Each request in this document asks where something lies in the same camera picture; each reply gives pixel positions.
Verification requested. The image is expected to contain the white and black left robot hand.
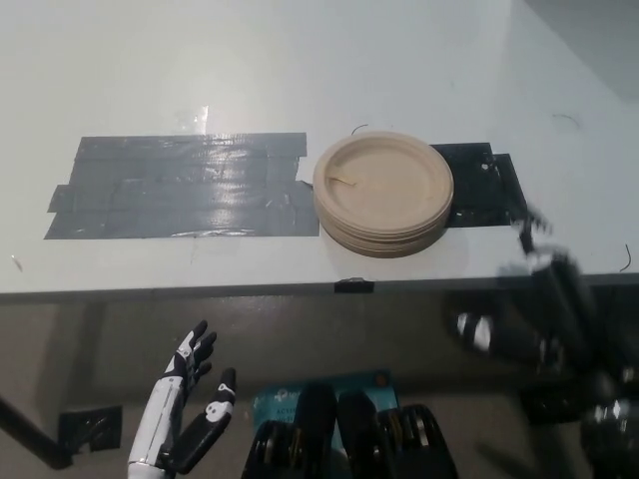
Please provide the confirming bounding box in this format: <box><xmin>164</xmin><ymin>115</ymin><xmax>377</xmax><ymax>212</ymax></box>
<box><xmin>128</xmin><ymin>319</ymin><xmax>239</xmax><ymax>475</ymax></box>

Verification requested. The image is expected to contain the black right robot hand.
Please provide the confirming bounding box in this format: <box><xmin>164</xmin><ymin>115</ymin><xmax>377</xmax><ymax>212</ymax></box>
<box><xmin>448</xmin><ymin>202</ymin><xmax>603</xmax><ymax>386</ymax></box>

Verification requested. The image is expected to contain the stack of beige paper plates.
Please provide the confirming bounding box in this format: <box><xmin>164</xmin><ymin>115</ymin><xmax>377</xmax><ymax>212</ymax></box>
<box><xmin>313</xmin><ymin>130</ymin><xmax>456</xmax><ymax>260</ymax></box>

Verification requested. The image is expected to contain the teal printed box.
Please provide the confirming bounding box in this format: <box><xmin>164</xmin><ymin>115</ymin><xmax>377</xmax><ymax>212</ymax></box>
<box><xmin>251</xmin><ymin>368</ymin><xmax>401</xmax><ymax>453</ymax></box>

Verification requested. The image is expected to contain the black metal rod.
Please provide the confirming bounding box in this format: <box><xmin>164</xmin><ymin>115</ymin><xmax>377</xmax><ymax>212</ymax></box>
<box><xmin>0</xmin><ymin>396</ymin><xmax>72</xmax><ymax>471</ymax></box>

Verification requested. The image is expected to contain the black tape patch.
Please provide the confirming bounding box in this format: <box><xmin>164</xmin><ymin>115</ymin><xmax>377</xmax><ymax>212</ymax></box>
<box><xmin>427</xmin><ymin>143</ymin><xmax>529</xmax><ymax>231</ymax></box>

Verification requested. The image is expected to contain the grey duct tape patch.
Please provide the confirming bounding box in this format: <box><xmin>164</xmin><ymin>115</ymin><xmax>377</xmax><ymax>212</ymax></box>
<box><xmin>43</xmin><ymin>131</ymin><xmax>321</xmax><ymax>241</ymax></box>

